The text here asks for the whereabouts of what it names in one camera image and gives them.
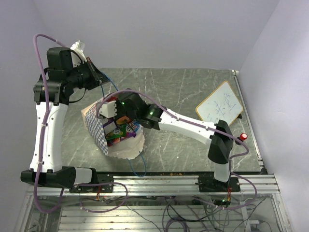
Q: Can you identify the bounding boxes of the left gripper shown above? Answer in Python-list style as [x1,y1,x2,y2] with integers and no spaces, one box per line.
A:
[67,57,112,90]

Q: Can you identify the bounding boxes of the pink crisps bag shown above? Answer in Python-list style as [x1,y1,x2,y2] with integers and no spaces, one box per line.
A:
[104,96,117,104]

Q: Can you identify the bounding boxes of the checkered paper bag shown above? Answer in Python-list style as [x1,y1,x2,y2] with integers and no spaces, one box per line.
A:
[81,72,147,177]

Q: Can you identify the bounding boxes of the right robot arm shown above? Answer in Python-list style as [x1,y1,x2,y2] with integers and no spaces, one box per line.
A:
[116,90,233,191]

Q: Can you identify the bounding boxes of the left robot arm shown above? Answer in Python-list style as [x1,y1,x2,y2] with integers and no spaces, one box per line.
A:
[21,44,108,192]

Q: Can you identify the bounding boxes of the orange snack packet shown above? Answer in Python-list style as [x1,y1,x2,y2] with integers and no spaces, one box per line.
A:
[116,116,132,125]

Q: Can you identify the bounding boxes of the blue snack packet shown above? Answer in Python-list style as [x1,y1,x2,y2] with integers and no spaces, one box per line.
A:
[126,121,140,132]

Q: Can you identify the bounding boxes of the purple snack pack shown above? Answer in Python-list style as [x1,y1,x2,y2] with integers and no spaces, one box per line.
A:
[102,119,117,134]

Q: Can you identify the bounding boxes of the purple chocolate pack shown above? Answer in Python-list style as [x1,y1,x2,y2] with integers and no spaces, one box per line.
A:
[120,128,137,140]

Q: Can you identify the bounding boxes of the green snack packet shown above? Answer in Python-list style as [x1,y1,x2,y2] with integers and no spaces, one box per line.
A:
[105,125,126,141]

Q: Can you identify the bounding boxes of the red emergency stop button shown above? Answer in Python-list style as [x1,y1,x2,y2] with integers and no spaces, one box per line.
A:
[237,132,248,142]

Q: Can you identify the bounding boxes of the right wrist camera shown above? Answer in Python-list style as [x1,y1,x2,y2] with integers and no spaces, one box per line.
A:
[99,101,117,118]

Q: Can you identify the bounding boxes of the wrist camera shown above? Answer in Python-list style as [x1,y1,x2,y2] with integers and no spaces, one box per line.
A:
[70,40,86,67]
[99,101,117,118]

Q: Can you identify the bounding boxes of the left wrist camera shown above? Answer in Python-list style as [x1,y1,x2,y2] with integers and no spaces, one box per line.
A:
[70,40,86,67]

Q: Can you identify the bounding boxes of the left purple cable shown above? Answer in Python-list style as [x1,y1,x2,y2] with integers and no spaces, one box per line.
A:
[32,33,70,214]

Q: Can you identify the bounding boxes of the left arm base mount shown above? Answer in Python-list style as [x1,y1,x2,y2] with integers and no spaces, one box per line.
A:
[69,174,114,193]

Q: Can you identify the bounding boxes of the small whiteboard yellow frame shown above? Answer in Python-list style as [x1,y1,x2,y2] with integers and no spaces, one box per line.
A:
[196,81,243,125]

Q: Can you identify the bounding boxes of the aluminium rail frame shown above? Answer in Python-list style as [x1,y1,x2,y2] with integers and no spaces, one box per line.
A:
[14,69,290,232]

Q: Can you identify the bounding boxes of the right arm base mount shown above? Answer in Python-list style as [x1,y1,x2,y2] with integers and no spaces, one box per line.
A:
[195,174,240,193]

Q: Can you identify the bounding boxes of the tangled floor cables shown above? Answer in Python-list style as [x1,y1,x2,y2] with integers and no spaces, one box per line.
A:
[79,182,273,232]

